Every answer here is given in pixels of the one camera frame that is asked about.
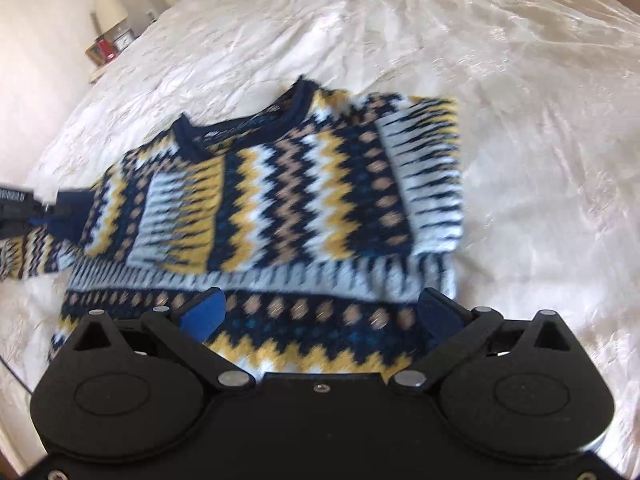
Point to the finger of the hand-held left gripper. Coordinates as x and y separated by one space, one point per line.
20 210

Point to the white embroidered bedspread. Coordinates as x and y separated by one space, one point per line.
500 110

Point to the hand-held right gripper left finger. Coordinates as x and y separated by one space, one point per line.
202 312

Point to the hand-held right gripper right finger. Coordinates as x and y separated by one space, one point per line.
440 317

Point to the navy yellow zigzag knit sweater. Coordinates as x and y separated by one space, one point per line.
300 185

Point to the wooden nightstand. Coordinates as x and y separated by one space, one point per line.
97 67

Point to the small alarm clock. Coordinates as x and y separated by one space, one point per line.
125 38

